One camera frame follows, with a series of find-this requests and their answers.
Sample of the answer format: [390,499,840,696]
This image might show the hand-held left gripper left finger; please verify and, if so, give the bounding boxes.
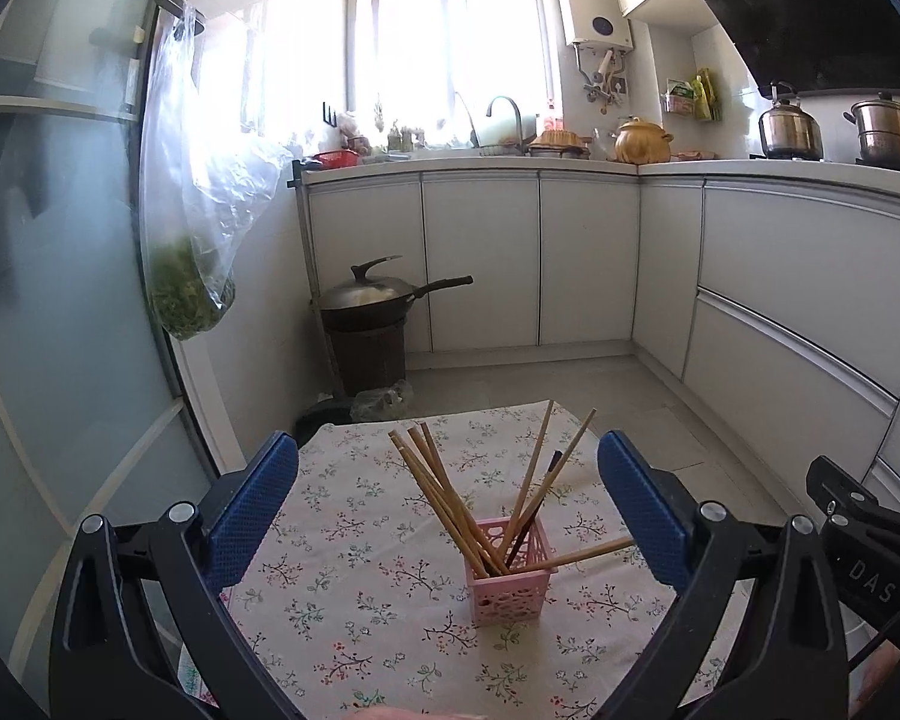
[47,430,301,720]

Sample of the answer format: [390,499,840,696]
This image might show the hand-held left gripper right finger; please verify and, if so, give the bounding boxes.
[597,430,850,720]

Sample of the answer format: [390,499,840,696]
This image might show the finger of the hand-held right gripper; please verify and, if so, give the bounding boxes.
[805,454,900,532]

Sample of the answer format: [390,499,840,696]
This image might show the black chopstick with gold band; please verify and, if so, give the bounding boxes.
[504,450,563,569]

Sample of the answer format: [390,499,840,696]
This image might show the pink perforated plastic basket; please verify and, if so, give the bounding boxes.
[465,516,558,627]

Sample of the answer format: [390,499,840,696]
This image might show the bunch of wooden chopsticks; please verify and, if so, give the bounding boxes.
[388,399,637,578]

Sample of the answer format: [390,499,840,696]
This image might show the floral tablecloth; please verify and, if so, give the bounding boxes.
[176,401,728,720]

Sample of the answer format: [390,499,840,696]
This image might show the black basin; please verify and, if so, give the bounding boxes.
[294,396,357,447]

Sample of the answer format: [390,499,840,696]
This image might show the clear plastic bag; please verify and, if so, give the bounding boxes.
[349,380,415,422]

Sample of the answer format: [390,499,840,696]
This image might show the brown bin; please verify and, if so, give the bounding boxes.
[321,319,410,398]

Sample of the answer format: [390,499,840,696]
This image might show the plastic bag of greens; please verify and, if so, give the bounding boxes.
[139,4,293,342]

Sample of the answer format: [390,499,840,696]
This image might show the wok with lid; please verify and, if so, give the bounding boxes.
[316,255,475,331]

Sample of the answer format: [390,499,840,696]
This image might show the white base cabinets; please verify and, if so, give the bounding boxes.
[300,169,900,481]

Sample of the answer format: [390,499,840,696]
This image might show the frosted glass door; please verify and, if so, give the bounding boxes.
[0,0,218,691]

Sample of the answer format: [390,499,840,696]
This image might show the white countertop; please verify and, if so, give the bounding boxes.
[300,154,900,203]

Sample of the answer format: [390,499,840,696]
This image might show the steel stockpot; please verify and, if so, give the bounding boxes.
[842,92,900,170]

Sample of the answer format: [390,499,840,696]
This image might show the yellow clay pot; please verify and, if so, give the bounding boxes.
[613,116,676,166]

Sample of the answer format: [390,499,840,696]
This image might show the steel kettle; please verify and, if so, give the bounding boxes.
[757,82,824,161]

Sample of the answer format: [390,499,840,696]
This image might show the brown woven basket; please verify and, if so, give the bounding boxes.
[529,127,593,160]

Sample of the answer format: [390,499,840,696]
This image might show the kitchen faucet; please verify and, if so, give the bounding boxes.
[486,95,526,155]

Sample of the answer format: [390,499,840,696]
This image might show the yellow gloves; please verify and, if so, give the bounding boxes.
[691,67,723,122]

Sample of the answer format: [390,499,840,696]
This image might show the black range hood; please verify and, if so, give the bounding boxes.
[673,0,900,95]

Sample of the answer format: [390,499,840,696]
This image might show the window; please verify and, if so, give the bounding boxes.
[349,0,560,151]

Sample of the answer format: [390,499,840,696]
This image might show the white water heater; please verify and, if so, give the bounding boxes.
[555,0,635,50]

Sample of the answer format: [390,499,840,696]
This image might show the wall rack with packets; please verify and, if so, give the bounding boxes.
[660,77,695,117]

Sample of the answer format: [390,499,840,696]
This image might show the door handle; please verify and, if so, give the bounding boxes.
[90,0,207,46]

